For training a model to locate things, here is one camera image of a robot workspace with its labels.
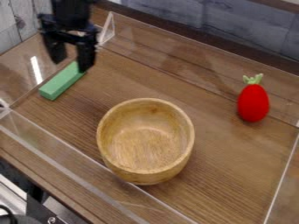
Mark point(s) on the clear acrylic corner bracket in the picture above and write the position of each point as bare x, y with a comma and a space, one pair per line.
106, 30

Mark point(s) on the brown wooden bowl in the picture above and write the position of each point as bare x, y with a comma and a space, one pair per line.
146, 137

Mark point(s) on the red plush strawberry toy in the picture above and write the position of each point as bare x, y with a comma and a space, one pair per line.
253, 100

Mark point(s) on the black metal bracket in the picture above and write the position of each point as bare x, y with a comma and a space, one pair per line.
38, 211

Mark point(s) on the green rectangular stick block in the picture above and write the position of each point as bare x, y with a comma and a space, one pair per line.
62, 81

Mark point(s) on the clear acrylic tray wall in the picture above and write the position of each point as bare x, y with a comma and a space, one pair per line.
242, 177

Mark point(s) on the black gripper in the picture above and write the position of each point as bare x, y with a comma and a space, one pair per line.
67, 25

